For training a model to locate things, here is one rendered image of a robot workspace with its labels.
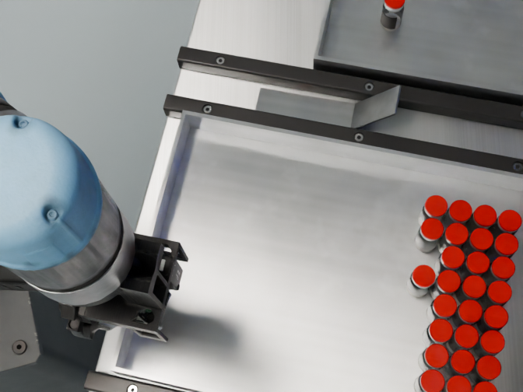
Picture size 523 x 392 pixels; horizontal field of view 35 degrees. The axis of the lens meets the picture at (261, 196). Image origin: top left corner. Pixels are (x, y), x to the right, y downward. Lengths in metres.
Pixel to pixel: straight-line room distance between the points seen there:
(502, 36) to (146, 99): 1.10
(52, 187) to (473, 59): 0.56
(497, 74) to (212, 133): 0.30
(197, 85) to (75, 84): 1.06
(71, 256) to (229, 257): 0.36
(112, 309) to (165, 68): 1.30
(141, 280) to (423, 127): 0.39
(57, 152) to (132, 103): 1.44
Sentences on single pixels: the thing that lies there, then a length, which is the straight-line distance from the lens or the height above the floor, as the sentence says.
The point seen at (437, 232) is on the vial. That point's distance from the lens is 0.76.
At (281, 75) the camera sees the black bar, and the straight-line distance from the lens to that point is 0.85.
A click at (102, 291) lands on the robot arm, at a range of 0.55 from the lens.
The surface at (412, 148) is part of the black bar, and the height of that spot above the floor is 0.90.
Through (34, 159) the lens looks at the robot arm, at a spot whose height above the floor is 1.27.
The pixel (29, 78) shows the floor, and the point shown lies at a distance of 1.96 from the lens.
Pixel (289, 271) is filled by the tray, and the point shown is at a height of 0.88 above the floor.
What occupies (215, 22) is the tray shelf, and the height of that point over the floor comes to 0.88.
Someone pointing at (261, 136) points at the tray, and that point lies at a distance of 0.82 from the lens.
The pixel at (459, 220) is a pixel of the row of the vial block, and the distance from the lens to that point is 0.77.
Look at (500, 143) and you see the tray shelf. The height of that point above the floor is 0.88.
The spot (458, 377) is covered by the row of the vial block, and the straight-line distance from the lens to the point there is 0.74.
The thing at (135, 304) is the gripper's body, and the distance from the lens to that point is 0.62.
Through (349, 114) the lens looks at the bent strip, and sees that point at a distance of 0.85.
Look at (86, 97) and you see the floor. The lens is 1.90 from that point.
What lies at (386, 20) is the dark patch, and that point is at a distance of 0.88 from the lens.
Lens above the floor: 1.65
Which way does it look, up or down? 71 degrees down
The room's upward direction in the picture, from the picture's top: 10 degrees counter-clockwise
